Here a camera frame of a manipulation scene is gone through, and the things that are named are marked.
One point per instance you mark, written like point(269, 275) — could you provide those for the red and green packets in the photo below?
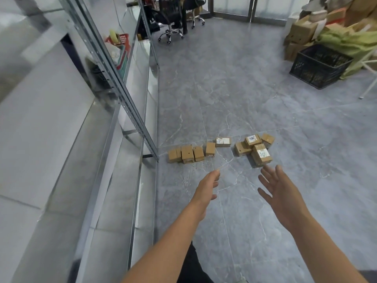
point(122, 47)

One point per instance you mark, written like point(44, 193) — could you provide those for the small brown cardboard box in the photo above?
point(303, 32)

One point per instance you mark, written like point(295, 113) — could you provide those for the brown box round hole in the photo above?
point(187, 154)

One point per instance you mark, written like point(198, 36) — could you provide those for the person's left forearm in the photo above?
point(165, 253)

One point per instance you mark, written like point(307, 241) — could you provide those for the heap of large cardboard boxes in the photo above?
point(353, 8)

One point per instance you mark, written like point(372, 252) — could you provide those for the person's left leg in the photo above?
point(191, 268)

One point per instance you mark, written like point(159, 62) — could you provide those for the black office chair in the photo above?
point(194, 4)
point(165, 11)

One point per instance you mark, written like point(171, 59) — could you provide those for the glass sliding door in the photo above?
point(265, 5)

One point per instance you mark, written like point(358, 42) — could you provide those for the black storage crate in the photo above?
point(318, 67)

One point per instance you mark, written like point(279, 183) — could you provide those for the yellow green plastic bag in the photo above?
point(350, 41)

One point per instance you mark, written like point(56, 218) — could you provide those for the thin brown box wide label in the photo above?
point(223, 142)

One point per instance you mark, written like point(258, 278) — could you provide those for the person's left hand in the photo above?
point(206, 188)

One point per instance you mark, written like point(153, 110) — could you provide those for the pile of brown cardboard boxes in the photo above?
point(242, 148)

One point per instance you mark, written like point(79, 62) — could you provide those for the chrome chair base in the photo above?
point(170, 35)
point(196, 20)

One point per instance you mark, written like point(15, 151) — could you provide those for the person's right forearm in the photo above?
point(327, 253)

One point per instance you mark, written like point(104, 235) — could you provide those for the person's right hand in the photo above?
point(284, 200)

